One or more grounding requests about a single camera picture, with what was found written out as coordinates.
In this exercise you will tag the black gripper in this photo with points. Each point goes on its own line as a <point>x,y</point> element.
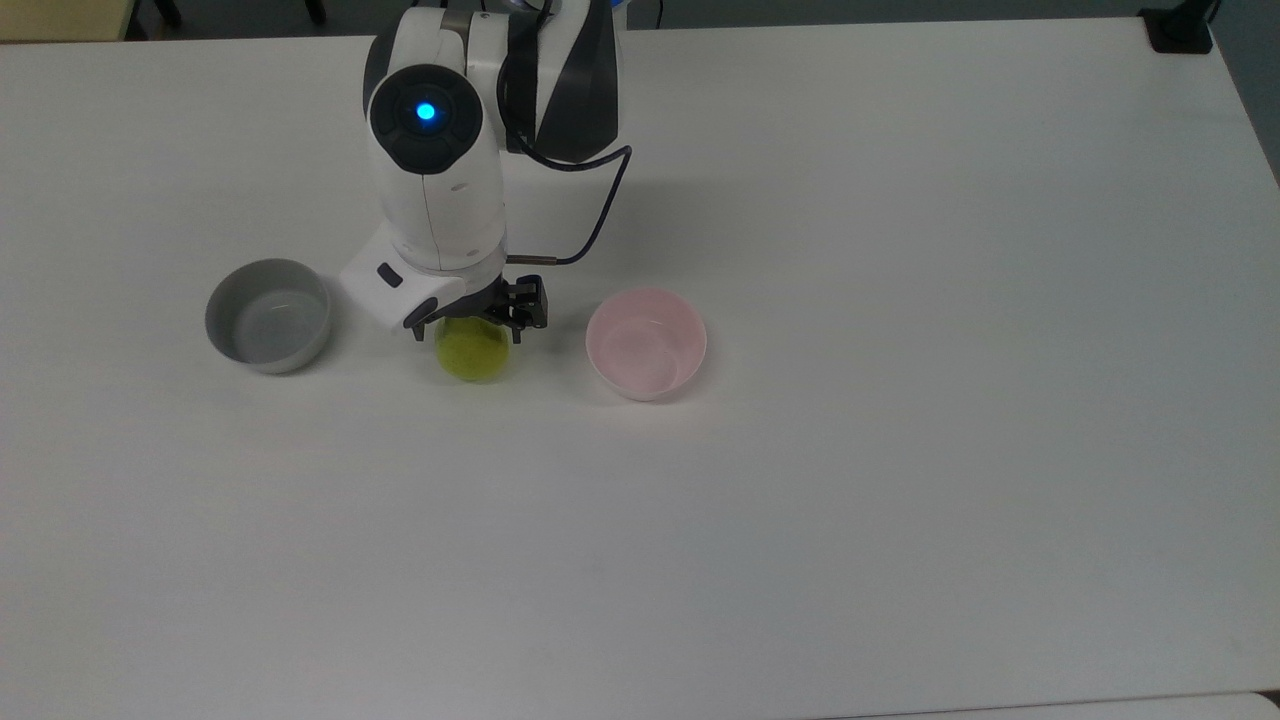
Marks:
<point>480,300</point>

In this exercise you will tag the green pear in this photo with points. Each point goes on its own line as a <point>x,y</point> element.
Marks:
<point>472,355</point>

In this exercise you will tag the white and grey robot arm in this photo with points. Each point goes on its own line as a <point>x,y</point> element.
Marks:
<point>435,180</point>

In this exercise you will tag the pink bowl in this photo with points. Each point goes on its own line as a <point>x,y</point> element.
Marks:
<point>645,345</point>

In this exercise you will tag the grey bowl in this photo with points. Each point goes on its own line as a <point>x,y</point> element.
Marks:
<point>268,318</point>

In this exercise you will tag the dark chair leg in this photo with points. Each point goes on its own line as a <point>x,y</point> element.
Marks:
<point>168,12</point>
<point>315,10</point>

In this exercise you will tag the yellow cabinet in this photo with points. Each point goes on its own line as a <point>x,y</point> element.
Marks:
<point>60,18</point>

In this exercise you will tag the black camera stand base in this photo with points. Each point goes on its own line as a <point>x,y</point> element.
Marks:
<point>1178,30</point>

